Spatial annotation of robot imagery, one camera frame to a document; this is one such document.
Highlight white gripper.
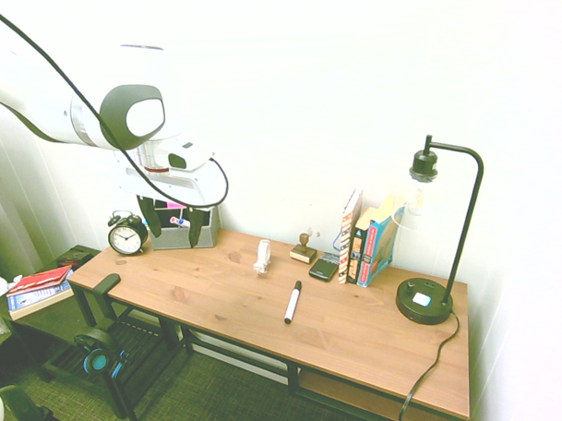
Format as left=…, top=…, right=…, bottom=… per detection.
left=114, top=147, right=229, bottom=252

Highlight white marker with black cap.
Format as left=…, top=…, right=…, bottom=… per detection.
left=282, top=279, right=305, bottom=325

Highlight grey fabric desk organizer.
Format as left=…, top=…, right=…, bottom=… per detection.
left=148, top=196, right=223, bottom=252

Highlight black twin-bell alarm clock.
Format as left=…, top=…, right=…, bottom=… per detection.
left=106, top=209, right=150, bottom=258

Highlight black headphone hanger clamp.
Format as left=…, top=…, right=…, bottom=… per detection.
left=82, top=272, right=125, bottom=330

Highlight dark small box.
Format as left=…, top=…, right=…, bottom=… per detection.
left=55, top=247, right=96, bottom=271

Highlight wooden rubber stamp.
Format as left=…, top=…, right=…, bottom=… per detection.
left=288, top=232, right=319, bottom=266

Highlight black slatted floor rack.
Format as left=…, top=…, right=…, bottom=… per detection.
left=39, top=310, right=190, bottom=421

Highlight red cover book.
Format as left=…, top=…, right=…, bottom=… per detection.
left=5, top=265, right=75, bottom=295

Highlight blue and white book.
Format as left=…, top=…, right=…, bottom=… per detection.
left=6, top=278, right=77, bottom=321

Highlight black and blue headphones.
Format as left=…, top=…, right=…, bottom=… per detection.
left=73, top=326, right=132, bottom=383

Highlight green side table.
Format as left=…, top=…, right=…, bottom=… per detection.
left=0, top=243, right=130, bottom=369

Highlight red striped white book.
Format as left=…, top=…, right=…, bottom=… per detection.
left=335, top=188, right=367, bottom=285

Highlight black spine book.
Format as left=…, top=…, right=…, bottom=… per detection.
left=343, top=206, right=379, bottom=286

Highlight blue cover paperback book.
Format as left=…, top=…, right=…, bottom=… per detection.
left=353, top=194, right=408, bottom=289

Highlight black desk lamp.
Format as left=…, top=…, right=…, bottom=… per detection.
left=389, top=132, right=491, bottom=328

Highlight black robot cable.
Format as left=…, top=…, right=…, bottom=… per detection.
left=0, top=0, right=230, bottom=215

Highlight wooden desk with black frame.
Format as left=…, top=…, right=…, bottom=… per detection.
left=65, top=219, right=474, bottom=421

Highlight black lamp power cord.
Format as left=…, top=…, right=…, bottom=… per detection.
left=393, top=308, right=465, bottom=421

